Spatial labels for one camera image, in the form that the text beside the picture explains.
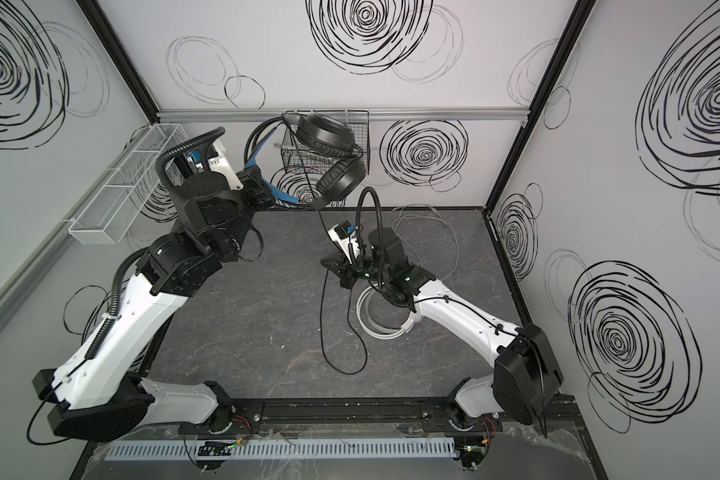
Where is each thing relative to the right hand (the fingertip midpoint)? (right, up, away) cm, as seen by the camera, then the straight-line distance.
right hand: (319, 261), depth 72 cm
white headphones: (+14, -21, +14) cm, 29 cm away
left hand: (-9, +19, -15) cm, 26 cm away
